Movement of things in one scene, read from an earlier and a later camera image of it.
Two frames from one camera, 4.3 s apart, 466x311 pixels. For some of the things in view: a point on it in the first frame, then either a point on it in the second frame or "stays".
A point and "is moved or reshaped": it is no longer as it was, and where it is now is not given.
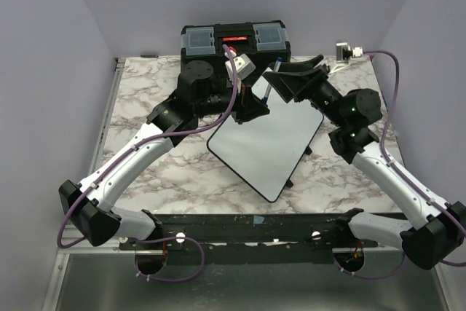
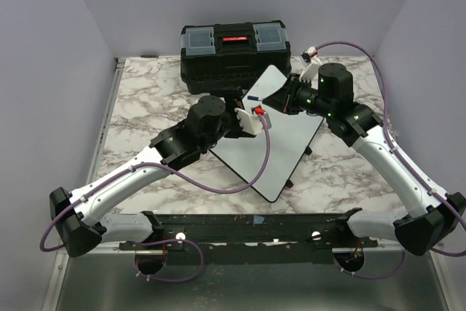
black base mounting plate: x=255 y=239 stays
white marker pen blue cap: x=276 y=68 is moved or reshaped
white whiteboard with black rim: x=266 y=150 stays
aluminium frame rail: x=73 y=241 stays
